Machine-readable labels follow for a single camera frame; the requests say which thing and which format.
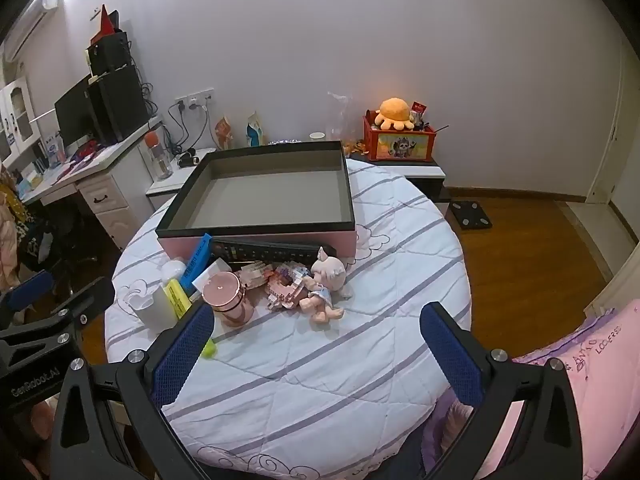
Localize blue ribbed plastic bar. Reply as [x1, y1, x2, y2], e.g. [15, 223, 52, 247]
[179, 232, 213, 291]

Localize red printed toy box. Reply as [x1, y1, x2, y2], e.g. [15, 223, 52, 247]
[362, 109, 437, 163]

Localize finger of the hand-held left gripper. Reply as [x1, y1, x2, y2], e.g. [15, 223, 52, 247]
[47, 276, 117, 332]
[0, 270, 56, 317]

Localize clear plastic bag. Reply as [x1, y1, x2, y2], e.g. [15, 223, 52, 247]
[325, 91, 362, 143]

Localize hanging clothes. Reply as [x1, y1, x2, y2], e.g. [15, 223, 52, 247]
[0, 165, 33, 288]

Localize pink box with black rim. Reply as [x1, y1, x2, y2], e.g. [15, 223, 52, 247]
[155, 141, 357, 261]

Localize pink building block toy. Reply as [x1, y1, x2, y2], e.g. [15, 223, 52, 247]
[235, 260, 273, 289]
[265, 266, 313, 312]

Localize white wall socket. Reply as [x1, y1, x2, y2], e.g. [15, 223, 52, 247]
[175, 89, 217, 111]

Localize red paper item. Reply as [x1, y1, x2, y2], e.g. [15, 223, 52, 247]
[91, 4, 121, 43]

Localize pink pig doll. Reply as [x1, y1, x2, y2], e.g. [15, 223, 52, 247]
[299, 246, 353, 325]

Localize white air conditioner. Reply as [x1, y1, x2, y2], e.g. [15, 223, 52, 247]
[2, 0, 63, 58]

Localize orange octopus plush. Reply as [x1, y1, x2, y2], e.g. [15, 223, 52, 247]
[375, 97, 417, 132]

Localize black bathroom scale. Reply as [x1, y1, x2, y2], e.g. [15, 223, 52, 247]
[447, 199, 493, 233]

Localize black computer monitor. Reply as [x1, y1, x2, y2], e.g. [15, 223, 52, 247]
[54, 74, 96, 148]

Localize white earbud case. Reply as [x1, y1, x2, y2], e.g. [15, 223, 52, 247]
[160, 259, 187, 283]

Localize papers and books on desk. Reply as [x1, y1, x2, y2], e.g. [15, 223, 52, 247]
[10, 137, 113, 193]

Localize small black box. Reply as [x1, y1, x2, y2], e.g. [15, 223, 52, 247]
[86, 30, 133, 77]

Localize clear bottle with orange cap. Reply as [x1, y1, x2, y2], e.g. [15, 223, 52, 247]
[145, 130, 175, 182]

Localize black office chair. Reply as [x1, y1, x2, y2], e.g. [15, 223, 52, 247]
[17, 207, 101, 291]

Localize pink candle jar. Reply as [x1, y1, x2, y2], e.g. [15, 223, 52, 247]
[201, 271, 256, 328]

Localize white glass door cabinet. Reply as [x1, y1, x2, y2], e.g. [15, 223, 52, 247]
[0, 75, 43, 171]

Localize orange snack bag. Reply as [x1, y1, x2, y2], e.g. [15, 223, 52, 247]
[215, 116, 236, 150]

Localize blue and white snack bag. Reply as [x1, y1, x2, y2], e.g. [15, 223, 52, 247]
[245, 110, 265, 147]

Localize white door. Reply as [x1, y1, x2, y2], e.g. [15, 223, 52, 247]
[585, 35, 640, 206]

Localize white plastic holder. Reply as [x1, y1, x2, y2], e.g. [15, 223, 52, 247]
[121, 282, 180, 333]

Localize large black speaker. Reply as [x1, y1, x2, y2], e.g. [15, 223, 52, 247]
[86, 64, 153, 145]

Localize yellow highlighter pen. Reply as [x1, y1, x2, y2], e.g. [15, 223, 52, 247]
[164, 279, 218, 361]

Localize white nightstand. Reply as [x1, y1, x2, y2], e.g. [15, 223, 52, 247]
[145, 147, 218, 211]

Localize black cable bundle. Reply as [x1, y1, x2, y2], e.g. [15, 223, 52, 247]
[209, 239, 337, 265]

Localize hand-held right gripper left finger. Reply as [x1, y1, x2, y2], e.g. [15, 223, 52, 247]
[50, 302, 216, 480]

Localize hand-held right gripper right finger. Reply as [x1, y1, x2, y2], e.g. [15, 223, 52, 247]
[419, 301, 584, 480]

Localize white desk with drawers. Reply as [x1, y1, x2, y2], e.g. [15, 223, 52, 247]
[0, 120, 166, 251]

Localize black power cables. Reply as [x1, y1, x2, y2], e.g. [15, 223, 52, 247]
[142, 67, 211, 157]

